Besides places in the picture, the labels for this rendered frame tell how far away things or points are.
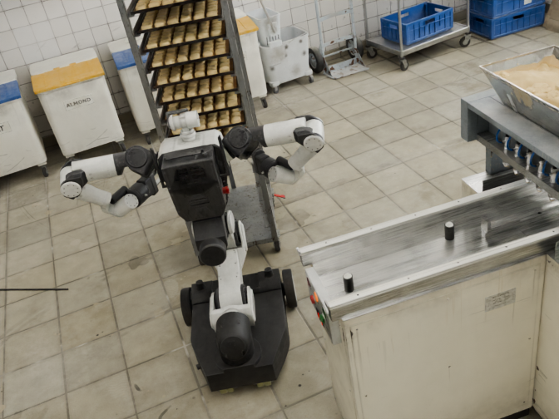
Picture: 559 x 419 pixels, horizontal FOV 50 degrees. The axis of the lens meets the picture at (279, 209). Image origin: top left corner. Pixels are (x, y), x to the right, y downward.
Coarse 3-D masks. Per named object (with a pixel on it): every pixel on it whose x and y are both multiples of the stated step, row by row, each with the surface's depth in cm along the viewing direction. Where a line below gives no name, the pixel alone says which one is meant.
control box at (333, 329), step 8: (312, 272) 201; (312, 280) 198; (320, 280) 197; (312, 288) 199; (320, 288) 194; (320, 296) 191; (328, 296) 190; (320, 304) 192; (320, 312) 196; (328, 312) 184; (320, 320) 200; (328, 320) 186; (328, 328) 191; (336, 328) 188; (336, 336) 189
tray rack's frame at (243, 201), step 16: (240, 48) 342; (240, 192) 388; (256, 192) 385; (272, 192) 387; (240, 208) 372; (256, 208) 369; (272, 208) 366; (256, 224) 354; (256, 240) 341; (272, 240) 341
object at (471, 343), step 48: (432, 240) 204; (480, 240) 200; (336, 288) 192; (480, 288) 189; (528, 288) 195; (384, 336) 188; (432, 336) 194; (480, 336) 200; (528, 336) 207; (336, 384) 230; (384, 384) 200; (432, 384) 206; (480, 384) 214; (528, 384) 222
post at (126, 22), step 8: (120, 0) 264; (120, 8) 266; (128, 24) 270; (128, 32) 272; (128, 40) 274; (136, 48) 276; (136, 56) 278; (136, 64) 280; (144, 72) 283; (144, 80) 285; (144, 88) 287; (152, 96) 290; (152, 104) 292; (152, 112) 294; (160, 128) 299; (160, 136) 301; (192, 240) 337
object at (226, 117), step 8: (216, 112) 321; (224, 112) 315; (232, 112) 315; (240, 112) 316; (200, 120) 312; (208, 120) 311; (216, 120) 311; (224, 120) 307; (232, 120) 305; (240, 120) 307; (200, 128) 305; (208, 128) 307
